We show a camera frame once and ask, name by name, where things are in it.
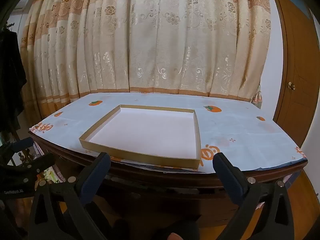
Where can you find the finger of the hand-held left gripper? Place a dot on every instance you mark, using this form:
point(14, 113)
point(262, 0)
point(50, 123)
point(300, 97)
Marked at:
point(20, 146)
point(37, 163)

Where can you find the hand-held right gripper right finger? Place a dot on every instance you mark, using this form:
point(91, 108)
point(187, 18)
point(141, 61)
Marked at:
point(225, 172)

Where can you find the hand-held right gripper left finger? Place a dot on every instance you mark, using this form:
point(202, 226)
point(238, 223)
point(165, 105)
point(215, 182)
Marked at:
point(98, 170)

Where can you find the shallow gold cardboard box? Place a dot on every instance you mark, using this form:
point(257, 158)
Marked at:
point(142, 135)

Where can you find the person's right hand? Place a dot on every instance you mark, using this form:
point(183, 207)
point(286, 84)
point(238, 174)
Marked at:
point(175, 236)

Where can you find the persimmon print tablecloth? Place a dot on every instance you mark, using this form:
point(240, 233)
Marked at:
point(237, 130)

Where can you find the dark wooden desk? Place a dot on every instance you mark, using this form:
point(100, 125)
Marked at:
point(162, 180)

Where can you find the dark hanging clothes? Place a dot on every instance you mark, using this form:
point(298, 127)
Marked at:
point(10, 80)

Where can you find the curtain tassel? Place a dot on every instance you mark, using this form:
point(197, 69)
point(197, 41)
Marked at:
point(256, 97)

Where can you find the brass door knob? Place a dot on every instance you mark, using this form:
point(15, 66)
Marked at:
point(291, 85)

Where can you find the brown wooden door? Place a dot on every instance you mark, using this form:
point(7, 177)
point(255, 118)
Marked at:
point(297, 67)

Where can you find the beige floral curtain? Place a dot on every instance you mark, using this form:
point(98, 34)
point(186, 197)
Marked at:
point(150, 42)

